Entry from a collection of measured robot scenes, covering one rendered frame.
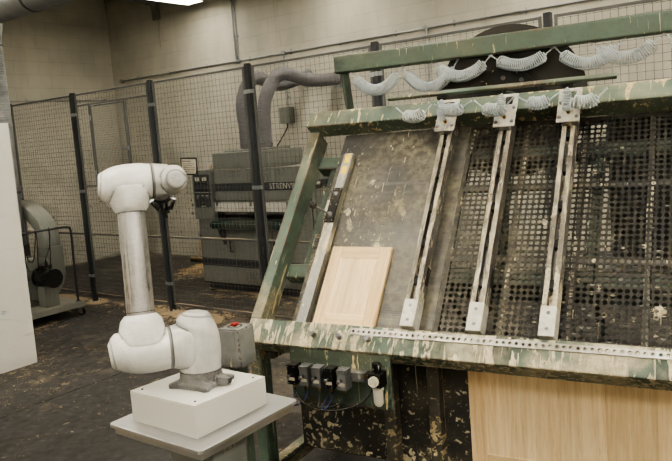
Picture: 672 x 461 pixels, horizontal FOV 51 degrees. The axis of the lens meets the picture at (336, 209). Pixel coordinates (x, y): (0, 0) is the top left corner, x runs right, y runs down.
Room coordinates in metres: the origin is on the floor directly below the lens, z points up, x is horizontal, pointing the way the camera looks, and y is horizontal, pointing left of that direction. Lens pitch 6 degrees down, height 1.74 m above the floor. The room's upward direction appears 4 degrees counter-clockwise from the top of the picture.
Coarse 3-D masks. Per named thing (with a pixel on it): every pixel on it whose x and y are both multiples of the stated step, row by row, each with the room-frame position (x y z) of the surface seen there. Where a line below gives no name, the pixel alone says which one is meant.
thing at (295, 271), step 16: (592, 144) 3.14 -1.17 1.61; (608, 144) 3.11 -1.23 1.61; (336, 160) 3.78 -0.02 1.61; (480, 160) 3.36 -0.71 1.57; (512, 160) 3.29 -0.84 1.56; (576, 160) 3.17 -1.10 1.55; (608, 160) 3.11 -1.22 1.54; (288, 272) 3.45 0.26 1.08; (304, 272) 3.41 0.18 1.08; (592, 272) 2.76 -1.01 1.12; (608, 272) 2.75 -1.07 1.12; (512, 288) 2.91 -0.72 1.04; (592, 288) 2.74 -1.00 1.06
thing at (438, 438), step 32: (256, 352) 3.22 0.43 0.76; (416, 384) 3.08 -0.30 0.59; (448, 384) 3.01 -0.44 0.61; (320, 416) 3.34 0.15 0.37; (352, 416) 3.25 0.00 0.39; (384, 416) 3.17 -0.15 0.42; (416, 416) 3.09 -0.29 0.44; (448, 416) 3.01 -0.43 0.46; (288, 448) 3.43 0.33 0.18; (352, 448) 3.26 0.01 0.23; (384, 448) 3.17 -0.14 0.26; (416, 448) 3.09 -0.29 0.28; (448, 448) 3.02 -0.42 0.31
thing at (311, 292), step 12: (348, 168) 3.60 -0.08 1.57; (348, 180) 3.59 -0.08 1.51; (336, 216) 3.45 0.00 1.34; (324, 228) 3.43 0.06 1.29; (324, 240) 3.38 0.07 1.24; (324, 252) 3.33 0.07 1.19; (324, 264) 3.32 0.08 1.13; (312, 276) 3.28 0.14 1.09; (312, 288) 3.23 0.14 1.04; (312, 300) 3.20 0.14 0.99; (300, 312) 3.18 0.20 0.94; (312, 312) 3.19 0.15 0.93
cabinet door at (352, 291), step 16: (336, 256) 3.31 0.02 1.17; (352, 256) 3.27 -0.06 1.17; (368, 256) 3.23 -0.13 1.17; (384, 256) 3.19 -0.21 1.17; (336, 272) 3.26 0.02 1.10; (352, 272) 3.22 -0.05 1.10; (368, 272) 3.18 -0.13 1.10; (384, 272) 3.14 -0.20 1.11; (336, 288) 3.20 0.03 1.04; (352, 288) 3.17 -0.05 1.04; (368, 288) 3.13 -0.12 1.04; (320, 304) 3.18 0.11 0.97; (336, 304) 3.15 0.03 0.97; (352, 304) 3.11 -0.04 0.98; (368, 304) 3.07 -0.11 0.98; (320, 320) 3.13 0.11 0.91; (336, 320) 3.09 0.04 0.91; (352, 320) 3.06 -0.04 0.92; (368, 320) 3.02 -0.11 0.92
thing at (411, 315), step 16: (448, 128) 3.38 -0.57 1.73; (448, 144) 3.37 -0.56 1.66; (448, 160) 3.34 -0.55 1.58; (432, 176) 3.29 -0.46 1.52; (448, 176) 3.32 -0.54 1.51; (432, 192) 3.24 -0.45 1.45; (432, 208) 3.18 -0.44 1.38; (432, 224) 3.12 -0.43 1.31; (432, 240) 3.10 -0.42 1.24; (416, 256) 3.05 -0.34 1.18; (432, 256) 3.09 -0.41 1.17; (416, 272) 3.02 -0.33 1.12; (416, 288) 2.95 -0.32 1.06; (416, 304) 2.91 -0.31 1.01; (400, 320) 2.89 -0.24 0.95; (416, 320) 2.89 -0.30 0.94
